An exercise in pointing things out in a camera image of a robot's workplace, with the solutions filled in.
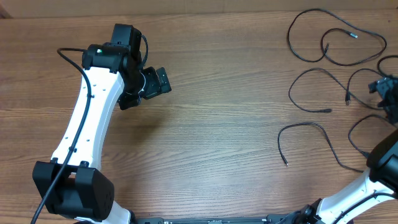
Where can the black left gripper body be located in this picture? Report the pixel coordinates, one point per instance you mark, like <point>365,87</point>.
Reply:
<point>151,86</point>

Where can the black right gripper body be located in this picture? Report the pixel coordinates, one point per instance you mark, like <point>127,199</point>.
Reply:
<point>384,88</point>

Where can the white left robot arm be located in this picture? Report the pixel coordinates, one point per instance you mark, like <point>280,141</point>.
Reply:
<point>71,183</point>

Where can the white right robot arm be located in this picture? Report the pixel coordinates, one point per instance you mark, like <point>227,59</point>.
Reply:
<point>377,184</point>

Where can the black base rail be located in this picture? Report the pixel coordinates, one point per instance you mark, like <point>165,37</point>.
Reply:
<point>272,218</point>

